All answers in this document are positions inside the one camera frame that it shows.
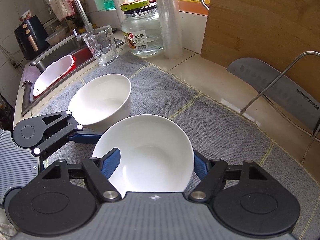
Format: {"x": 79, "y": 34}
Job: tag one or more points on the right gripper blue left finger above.
{"x": 109, "y": 162}

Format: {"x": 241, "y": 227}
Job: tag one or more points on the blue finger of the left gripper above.
{"x": 85, "y": 137}

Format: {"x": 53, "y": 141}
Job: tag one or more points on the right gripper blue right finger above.
{"x": 202, "y": 165}

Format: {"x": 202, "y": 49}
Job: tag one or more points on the floral bowl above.
{"x": 102, "y": 102}
{"x": 156, "y": 155}

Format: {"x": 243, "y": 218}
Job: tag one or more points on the grey teal dish towel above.
{"x": 214, "y": 130}

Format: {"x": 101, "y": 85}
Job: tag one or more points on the red white colander basin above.
{"x": 53, "y": 73}

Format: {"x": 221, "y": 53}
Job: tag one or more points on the black air fryer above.
{"x": 31, "y": 37}

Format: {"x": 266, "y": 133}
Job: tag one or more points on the clear glass mug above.
{"x": 101, "y": 43}

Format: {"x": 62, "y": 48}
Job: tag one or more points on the metal sink faucet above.
{"x": 87, "y": 24}

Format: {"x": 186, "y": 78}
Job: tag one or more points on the glass jar yellow lid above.
{"x": 141, "y": 28}

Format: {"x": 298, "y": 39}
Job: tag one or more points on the pink cloth on faucet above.
{"x": 62, "y": 8}

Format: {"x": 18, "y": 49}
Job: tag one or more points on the bamboo cutting board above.
{"x": 275, "y": 31}

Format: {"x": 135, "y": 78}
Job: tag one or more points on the metal wire rack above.
{"x": 292, "y": 98}

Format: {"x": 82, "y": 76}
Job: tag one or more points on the black handled santoku knife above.
{"x": 254, "y": 72}

